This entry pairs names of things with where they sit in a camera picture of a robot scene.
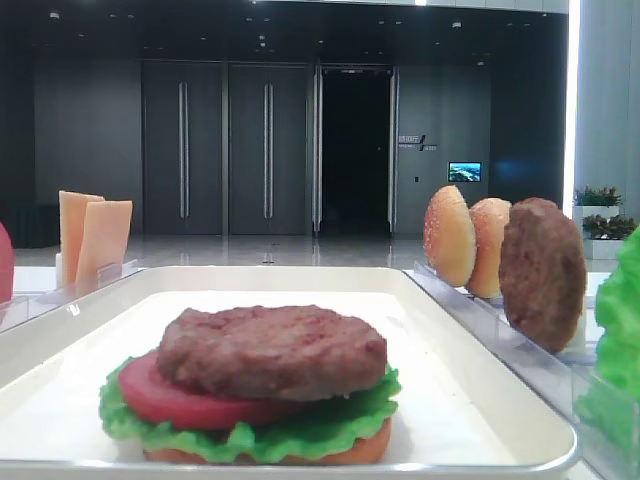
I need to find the orange cheese slice front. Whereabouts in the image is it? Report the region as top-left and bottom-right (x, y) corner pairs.
(76, 200), (133, 283)

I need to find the orange cheese slice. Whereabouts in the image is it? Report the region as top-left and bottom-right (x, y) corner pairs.
(58, 190), (105, 286)
(76, 200), (133, 283)

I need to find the brown meat patty on stack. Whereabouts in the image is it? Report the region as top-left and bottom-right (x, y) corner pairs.
(156, 305), (387, 402)

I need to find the green lettuce leaf on stack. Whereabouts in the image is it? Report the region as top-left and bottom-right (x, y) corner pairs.
(98, 358), (401, 465)

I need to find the upright brown meat patty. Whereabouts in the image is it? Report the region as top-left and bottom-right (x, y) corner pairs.
(499, 197), (587, 353)

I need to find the red tomato slice on stack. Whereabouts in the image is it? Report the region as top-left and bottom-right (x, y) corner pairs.
(117, 350), (312, 430)

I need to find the orange cheese slice rear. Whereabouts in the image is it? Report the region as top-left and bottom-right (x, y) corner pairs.
(58, 190), (105, 286)

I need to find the upright red tomato slice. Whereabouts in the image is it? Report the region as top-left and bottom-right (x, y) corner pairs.
(0, 224), (15, 303)

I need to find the upright green lettuce leaf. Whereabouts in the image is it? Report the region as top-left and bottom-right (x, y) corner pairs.
(576, 232), (639, 452)

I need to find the sesame bun half far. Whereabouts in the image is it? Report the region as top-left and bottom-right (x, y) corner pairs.
(423, 185), (476, 287)

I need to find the sesame bun half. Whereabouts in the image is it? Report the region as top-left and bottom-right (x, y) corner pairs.
(466, 197), (511, 298)
(423, 185), (476, 287)

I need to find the sesame bun half near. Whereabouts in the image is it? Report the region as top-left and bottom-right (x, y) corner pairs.
(466, 197), (511, 298)

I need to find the bottom bun on tray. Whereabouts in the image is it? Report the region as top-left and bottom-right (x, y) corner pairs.
(143, 418), (392, 466)

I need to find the white rectangular serving tray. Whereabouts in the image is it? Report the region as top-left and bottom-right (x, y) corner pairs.
(1, 266), (579, 479)

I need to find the white planter with plants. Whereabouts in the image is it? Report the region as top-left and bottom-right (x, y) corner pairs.
(573, 186), (637, 260)

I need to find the small wall display screen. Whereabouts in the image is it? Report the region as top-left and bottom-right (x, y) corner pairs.
(448, 162), (482, 183)

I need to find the clear acrylic rail left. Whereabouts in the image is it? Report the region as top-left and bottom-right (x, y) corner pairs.
(1, 260), (141, 332)

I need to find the clear acrylic rail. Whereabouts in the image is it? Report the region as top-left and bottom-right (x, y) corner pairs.
(409, 263), (639, 479)
(1, 260), (141, 332)

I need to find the clear acrylic rail right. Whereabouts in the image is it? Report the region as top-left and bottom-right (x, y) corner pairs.
(409, 263), (639, 479)

